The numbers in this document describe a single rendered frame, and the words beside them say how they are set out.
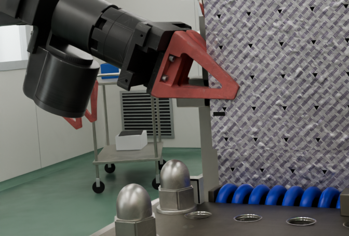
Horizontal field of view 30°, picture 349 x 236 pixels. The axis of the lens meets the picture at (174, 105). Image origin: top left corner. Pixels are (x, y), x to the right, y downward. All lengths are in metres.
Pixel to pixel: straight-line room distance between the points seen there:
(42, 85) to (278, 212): 0.28
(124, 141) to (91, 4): 5.01
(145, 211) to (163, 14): 6.36
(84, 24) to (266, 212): 0.26
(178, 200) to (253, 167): 0.09
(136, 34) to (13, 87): 5.43
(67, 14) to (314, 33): 0.25
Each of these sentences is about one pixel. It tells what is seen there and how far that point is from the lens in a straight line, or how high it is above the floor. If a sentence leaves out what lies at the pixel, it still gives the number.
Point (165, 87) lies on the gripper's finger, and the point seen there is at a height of 1.14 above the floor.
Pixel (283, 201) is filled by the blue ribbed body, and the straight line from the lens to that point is 0.59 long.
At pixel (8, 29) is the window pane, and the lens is 6.06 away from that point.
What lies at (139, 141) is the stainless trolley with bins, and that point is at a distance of 5.63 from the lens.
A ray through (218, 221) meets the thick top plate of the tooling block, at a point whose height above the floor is 1.03.
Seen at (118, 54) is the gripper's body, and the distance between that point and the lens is 0.64.
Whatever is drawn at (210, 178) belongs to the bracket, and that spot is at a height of 1.02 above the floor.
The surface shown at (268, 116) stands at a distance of 0.61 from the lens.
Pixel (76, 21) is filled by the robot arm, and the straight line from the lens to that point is 0.66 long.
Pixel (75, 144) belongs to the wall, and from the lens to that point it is 6.79.
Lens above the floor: 1.18
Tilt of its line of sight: 6 degrees down
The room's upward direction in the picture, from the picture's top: 4 degrees counter-clockwise
